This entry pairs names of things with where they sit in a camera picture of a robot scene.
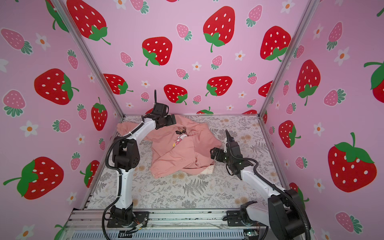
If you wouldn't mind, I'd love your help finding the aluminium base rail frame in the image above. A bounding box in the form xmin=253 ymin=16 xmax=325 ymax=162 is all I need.
xmin=58 ymin=208 xmax=316 ymax=240

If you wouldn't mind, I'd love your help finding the aluminium corner post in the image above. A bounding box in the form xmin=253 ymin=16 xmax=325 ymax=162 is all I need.
xmin=53 ymin=0 xmax=125 ymax=119
xmin=259 ymin=0 xmax=320 ymax=120

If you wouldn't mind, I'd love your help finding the left aluminium corner post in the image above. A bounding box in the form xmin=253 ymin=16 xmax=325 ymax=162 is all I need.
xmin=53 ymin=0 xmax=125 ymax=119

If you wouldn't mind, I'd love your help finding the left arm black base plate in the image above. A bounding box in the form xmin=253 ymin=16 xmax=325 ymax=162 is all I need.
xmin=107 ymin=211 xmax=150 ymax=229

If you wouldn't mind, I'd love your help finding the right aluminium corner post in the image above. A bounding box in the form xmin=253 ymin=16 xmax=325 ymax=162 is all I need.
xmin=259 ymin=0 xmax=320 ymax=120

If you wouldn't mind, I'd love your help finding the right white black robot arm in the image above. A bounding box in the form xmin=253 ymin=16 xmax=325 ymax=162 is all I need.
xmin=210 ymin=141 xmax=311 ymax=240

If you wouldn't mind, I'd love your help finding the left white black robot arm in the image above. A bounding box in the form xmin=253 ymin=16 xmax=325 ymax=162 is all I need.
xmin=105 ymin=103 xmax=176 ymax=227

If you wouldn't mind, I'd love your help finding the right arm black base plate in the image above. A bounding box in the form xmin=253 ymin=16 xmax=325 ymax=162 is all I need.
xmin=222 ymin=210 xmax=266 ymax=227

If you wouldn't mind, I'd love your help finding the pink hooded zip jacket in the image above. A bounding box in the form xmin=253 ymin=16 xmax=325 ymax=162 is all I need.
xmin=117 ymin=115 xmax=222 ymax=179

